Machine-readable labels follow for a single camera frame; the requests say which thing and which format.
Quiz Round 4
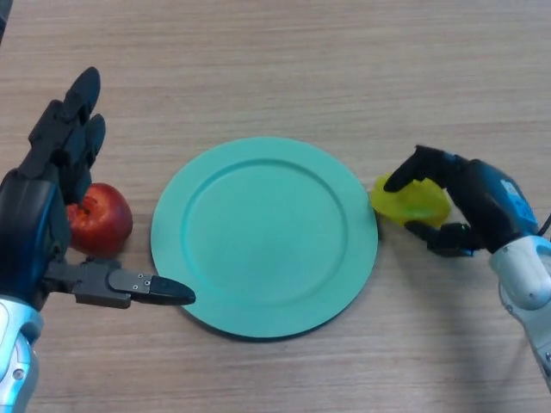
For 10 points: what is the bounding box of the yellow starfruit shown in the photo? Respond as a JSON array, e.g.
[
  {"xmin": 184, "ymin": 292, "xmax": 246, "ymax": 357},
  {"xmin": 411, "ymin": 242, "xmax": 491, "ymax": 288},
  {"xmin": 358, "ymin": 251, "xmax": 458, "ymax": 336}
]
[{"xmin": 370, "ymin": 171, "xmax": 452, "ymax": 229}]

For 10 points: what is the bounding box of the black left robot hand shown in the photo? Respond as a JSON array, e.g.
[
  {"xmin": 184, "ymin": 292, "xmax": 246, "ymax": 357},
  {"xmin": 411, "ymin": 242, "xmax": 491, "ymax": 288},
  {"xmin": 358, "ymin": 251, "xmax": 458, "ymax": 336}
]
[{"xmin": 0, "ymin": 66, "xmax": 197, "ymax": 313}]

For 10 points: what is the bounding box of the red apple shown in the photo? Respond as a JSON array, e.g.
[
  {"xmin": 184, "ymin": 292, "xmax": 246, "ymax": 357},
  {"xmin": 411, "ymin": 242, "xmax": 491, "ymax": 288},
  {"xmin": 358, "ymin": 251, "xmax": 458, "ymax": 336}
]
[{"xmin": 65, "ymin": 182, "xmax": 133, "ymax": 259}]

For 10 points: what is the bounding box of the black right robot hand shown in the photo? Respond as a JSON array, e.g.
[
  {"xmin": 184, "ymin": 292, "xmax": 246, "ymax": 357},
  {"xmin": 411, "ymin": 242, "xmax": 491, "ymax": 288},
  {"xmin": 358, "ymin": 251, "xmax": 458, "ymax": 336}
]
[{"xmin": 381, "ymin": 145, "xmax": 542, "ymax": 258}]

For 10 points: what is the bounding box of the green round plate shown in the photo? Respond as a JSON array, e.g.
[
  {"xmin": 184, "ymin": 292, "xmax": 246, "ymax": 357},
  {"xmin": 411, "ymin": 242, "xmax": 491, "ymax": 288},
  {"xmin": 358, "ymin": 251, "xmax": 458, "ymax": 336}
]
[{"xmin": 150, "ymin": 136, "xmax": 380, "ymax": 343}]

